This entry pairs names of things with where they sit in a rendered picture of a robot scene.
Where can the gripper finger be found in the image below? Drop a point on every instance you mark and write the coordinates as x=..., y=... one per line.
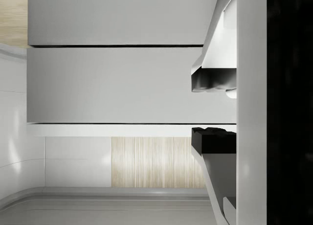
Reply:
x=212, y=141
x=212, y=79

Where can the white cabinet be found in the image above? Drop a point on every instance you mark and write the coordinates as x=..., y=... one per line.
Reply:
x=97, y=14

